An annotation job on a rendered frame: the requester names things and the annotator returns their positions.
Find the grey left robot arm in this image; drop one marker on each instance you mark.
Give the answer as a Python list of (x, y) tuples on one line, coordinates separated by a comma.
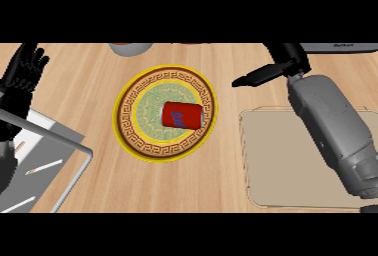
[(46, 156)]

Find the beige tray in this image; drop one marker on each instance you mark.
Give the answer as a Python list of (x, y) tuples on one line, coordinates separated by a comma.
[(281, 160)]

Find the yellow patterned round plate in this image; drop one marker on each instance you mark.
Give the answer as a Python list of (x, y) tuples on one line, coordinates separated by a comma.
[(148, 140)]

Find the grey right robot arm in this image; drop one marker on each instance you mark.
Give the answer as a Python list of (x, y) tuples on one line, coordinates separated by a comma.
[(334, 130)]

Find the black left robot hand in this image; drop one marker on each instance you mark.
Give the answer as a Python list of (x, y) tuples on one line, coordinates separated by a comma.
[(20, 76)]

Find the grey bowl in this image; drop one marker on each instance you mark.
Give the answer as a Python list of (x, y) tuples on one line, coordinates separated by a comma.
[(130, 49)]

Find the red can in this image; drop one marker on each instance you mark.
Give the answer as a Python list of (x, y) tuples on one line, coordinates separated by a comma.
[(182, 115)]

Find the grey appliance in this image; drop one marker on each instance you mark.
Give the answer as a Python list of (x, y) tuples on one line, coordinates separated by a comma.
[(340, 47)]

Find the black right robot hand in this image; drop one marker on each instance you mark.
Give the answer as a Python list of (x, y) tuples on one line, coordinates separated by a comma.
[(288, 61)]

